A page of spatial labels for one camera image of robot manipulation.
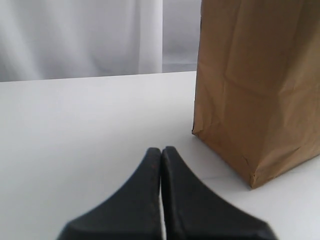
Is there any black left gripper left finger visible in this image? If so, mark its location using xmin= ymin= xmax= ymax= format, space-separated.
xmin=58 ymin=147 xmax=162 ymax=240

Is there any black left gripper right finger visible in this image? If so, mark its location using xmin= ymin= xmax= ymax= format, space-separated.
xmin=161 ymin=146 xmax=277 ymax=240

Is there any white curtain backdrop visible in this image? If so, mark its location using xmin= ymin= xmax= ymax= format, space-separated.
xmin=0 ymin=0 xmax=201 ymax=82

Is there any brown paper bag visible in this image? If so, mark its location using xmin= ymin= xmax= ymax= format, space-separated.
xmin=192 ymin=0 xmax=320 ymax=188

